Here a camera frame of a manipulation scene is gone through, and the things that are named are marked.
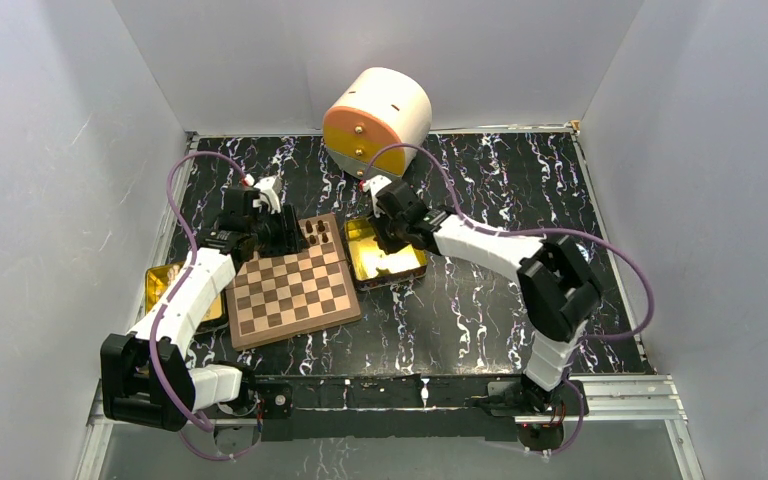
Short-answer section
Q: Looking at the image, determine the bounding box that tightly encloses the gold tin with dark pieces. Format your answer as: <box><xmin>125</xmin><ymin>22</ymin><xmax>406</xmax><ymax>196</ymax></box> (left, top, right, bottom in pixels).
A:
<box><xmin>344</xmin><ymin>217</ymin><xmax>428</xmax><ymax>291</ymax></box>

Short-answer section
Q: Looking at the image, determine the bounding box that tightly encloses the round pastel drawer cabinet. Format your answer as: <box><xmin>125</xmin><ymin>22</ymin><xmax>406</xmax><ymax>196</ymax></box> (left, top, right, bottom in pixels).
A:
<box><xmin>322</xmin><ymin>67</ymin><xmax>432</xmax><ymax>179</ymax></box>

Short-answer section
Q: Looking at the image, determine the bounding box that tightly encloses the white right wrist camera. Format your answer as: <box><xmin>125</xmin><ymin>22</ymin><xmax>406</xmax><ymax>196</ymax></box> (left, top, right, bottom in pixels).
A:
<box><xmin>360</xmin><ymin>175</ymin><xmax>392</xmax><ymax>197</ymax></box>

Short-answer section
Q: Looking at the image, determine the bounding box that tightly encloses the blue white round cap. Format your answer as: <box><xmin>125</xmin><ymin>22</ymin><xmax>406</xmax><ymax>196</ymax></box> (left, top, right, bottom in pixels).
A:
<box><xmin>577</xmin><ymin>244</ymin><xmax>593</xmax><ymax>262</ymax></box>

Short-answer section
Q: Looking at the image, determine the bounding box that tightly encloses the wooden chess board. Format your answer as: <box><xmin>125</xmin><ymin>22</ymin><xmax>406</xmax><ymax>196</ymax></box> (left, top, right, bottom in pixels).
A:
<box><xmin>225</xmin><ymin>213</ymin><xmax>362</xmax><ymax>351</ymax></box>

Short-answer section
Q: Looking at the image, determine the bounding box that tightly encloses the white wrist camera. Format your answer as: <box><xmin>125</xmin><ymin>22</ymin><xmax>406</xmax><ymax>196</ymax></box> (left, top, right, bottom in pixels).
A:
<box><xmin>243</xmin><ymin>174</ymin><xmax>282</xmax><ymax>214</ymax></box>
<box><xmin>360</xmin><ymin>175</ymin><xmax>392</xmax><ymax>197</ymax></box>

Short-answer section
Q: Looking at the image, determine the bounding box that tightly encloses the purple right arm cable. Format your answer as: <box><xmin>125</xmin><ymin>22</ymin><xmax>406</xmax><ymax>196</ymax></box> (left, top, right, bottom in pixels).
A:
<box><xmin>359</xmin><ymin>142</ymin><xmax>657</xmax><ymax>458</ymax></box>

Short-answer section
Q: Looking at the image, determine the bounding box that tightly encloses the gold tin with light pieces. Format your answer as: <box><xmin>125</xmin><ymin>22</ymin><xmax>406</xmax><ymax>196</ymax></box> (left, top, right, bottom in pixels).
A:
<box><xmin>144</xmin><ymin>262</ymin><xmax>229</xmax><ymax>335</ymax></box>

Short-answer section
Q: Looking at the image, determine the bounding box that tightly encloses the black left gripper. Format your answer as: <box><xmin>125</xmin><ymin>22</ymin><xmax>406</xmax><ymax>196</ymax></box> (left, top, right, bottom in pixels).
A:
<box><xmin>248</xmin><ymin>205</ymin><xmax>310</xmax><ymax>258</ymax></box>

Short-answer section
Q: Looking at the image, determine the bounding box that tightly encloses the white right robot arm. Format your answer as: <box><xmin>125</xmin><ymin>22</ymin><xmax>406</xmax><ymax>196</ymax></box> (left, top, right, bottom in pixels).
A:
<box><xmin>361</xmin><ymin>175</ymin><xmax>603</xmax><ymax>414</ymax></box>

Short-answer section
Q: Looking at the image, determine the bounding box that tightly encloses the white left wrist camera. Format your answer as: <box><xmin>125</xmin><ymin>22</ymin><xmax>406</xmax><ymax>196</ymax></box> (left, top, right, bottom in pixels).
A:
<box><xmin>243</xmin><ymin>174</ymin><xmax>282</xmax><ymax>214</ymax></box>

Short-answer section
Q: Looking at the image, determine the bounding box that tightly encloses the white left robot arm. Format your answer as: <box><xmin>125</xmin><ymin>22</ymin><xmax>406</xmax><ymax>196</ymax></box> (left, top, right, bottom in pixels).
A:
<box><xmin>100</xmin><ymin>176</ymin><xmax>308</xmax><ymax>432</ymax></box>

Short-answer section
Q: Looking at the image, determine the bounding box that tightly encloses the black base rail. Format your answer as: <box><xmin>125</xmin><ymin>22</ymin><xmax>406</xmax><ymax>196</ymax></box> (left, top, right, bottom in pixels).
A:
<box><xmin>195</xmin><ymin>374</ymin><xmax>587</xmax><ymax>452</ymax></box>

